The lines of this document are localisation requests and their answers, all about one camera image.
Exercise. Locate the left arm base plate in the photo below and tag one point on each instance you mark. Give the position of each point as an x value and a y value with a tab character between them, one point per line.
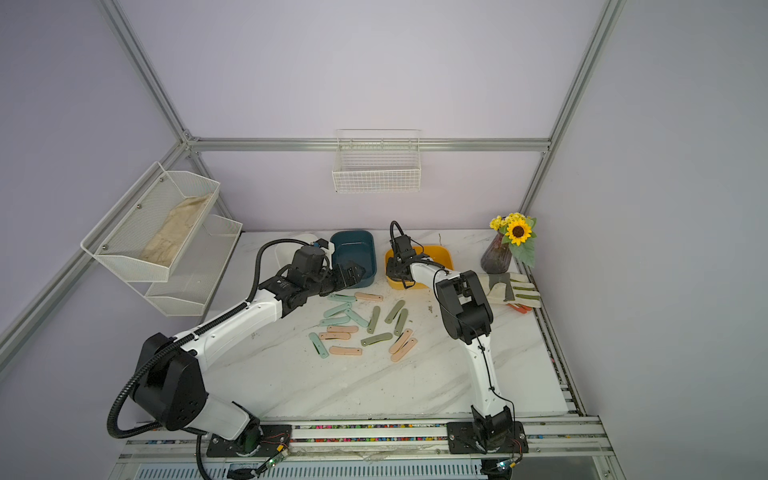
260	441

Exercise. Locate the pink knife right upper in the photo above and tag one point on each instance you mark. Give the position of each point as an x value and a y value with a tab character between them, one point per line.
401	341

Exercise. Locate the white green work glove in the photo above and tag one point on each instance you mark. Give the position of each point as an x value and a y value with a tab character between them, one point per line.
511	289

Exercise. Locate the mint knife short middle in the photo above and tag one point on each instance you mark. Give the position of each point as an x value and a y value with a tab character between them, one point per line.
355	317

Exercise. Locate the mint knife upper middle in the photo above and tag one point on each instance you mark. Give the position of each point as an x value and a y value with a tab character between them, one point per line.
336	311

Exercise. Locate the mint knife top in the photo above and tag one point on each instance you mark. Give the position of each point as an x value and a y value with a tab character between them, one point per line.
342	298

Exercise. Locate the mint knife far left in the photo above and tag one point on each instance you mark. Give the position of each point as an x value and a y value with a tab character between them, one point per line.
317	343

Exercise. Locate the beige cloth in shelf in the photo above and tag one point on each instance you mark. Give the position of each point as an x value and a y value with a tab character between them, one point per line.
165	245

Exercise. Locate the yellow storage box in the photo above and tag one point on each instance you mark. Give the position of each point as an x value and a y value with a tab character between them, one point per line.
438	254

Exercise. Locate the mint knife lower middle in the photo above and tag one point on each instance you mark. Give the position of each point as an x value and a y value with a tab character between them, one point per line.
335	321

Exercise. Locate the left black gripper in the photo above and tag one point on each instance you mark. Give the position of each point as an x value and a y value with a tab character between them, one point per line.
343	282

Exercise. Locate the pink knife bottom left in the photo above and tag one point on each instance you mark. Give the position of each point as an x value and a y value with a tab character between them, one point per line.
345	351

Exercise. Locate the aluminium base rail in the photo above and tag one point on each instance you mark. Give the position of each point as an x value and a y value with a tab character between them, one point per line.
378	440

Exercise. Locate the pink knife middle left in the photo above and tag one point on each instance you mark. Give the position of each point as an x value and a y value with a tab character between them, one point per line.
344	336

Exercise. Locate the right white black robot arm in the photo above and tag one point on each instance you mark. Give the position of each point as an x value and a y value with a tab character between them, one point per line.
467	317

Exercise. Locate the white storage box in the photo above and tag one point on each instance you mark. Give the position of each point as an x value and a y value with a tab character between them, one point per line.
284	252

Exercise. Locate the olive knife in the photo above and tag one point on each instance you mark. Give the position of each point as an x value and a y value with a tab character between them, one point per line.
372	324
398	306
401	322
371	340

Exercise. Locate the purple glass vase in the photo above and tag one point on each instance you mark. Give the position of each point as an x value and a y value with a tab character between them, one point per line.
497	257

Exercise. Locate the dark teal storage box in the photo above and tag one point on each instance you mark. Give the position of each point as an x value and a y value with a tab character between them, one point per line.
355	246

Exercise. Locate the aluminium frame struts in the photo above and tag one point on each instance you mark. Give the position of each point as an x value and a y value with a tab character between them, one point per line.
19	233

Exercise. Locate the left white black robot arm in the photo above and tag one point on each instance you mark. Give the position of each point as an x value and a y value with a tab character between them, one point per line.
167	388

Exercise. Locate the white mesh two-tier shelf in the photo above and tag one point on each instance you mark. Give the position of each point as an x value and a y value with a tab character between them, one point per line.
186	288

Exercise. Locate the white wire wall basket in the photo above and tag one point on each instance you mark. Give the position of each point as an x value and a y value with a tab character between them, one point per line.
377	161

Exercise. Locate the yellow sunflower bouquet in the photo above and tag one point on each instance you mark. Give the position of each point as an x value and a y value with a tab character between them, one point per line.
515	237

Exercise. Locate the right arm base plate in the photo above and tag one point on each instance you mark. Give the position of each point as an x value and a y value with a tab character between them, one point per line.
466	438

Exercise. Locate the pink knife upper left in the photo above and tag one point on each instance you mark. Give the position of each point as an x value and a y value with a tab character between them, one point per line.
342	329

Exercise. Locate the pink knife top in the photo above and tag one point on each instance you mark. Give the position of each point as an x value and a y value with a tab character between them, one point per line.
362	296

